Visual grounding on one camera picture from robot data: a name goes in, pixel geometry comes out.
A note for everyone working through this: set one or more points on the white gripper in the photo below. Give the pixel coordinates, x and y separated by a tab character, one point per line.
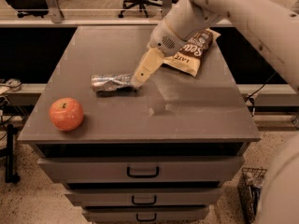
163	40

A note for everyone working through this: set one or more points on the silver blue redbull can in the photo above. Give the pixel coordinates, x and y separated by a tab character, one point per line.
111	82

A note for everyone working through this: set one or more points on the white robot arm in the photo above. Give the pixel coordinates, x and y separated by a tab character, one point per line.
273	31

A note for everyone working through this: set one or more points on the sea salt chips bag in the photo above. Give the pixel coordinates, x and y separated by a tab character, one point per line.
189	58

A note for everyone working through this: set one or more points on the grey drawer cabinet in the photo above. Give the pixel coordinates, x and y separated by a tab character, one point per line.
173	114

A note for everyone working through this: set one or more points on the red apple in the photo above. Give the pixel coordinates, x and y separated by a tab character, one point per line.
66	114

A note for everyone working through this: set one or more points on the top grey drawer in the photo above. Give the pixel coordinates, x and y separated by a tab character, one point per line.
141	169

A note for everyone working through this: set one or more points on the grey drawer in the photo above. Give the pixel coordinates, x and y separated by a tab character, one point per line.
141	169
143	197
145	214

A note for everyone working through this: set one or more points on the middle grey drawer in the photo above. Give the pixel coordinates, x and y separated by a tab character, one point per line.
143	197

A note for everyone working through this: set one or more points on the bottom grey drawer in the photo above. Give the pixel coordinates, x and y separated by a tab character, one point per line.
145	214

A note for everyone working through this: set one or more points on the dark snack bag in basket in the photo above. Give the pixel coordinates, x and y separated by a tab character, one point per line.
256	188

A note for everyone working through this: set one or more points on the black stand leg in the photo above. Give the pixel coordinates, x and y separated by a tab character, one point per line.
11	175

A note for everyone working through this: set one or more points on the wire basket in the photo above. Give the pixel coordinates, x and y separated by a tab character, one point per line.
244	191

